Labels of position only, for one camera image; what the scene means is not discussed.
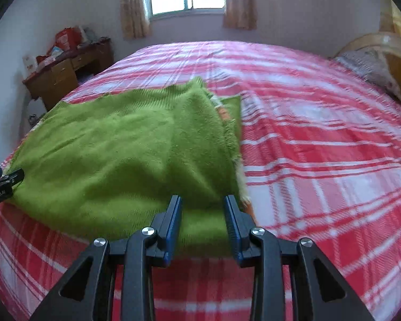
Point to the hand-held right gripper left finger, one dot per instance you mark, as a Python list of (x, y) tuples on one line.
[(173, 230)]

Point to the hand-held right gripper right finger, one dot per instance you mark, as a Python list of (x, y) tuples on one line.
[(232, 230)]

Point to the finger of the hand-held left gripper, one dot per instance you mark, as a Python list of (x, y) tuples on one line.
[(10, 178)]

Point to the green striped knit sweater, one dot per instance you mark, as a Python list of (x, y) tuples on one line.
[(120, 147)]

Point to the brown wooden desk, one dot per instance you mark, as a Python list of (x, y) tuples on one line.
[(60, 77)]

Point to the white card box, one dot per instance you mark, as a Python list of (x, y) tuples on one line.
[(29, 63)]

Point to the bed with red plaid sheet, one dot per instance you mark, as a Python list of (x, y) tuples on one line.
[(320, 140)]

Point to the blue white tissue box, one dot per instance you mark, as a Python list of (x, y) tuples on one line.
[(55, 52)]

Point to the red gift bag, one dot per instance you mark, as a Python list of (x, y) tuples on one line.
[(66, 38)]

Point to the beige patterned curtain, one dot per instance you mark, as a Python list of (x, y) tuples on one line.
[(133, 10), (239, 3)]

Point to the striped pillow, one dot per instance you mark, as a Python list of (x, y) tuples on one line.
[(371, 67)]

